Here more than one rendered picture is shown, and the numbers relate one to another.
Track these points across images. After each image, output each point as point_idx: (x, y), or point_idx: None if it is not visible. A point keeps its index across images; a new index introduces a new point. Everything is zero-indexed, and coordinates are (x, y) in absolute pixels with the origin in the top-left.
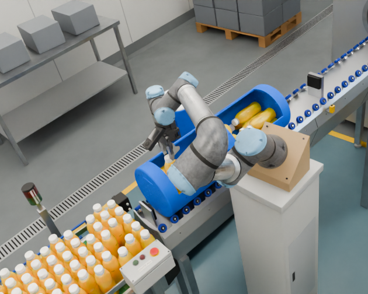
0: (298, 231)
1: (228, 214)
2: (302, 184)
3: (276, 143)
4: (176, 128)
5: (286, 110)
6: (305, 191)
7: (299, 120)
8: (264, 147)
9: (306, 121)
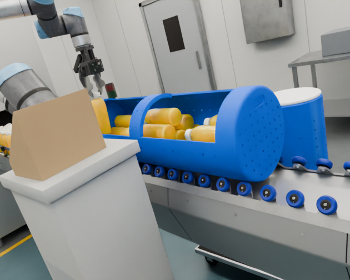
0: (55, 261)
1: (164, 226)
2: (18, 181)
3: (27, 102)
4: (88, 63)
5: (224, 138)
6: (35, 204)
7: (289, 198)
8: None
9: (312, 218)
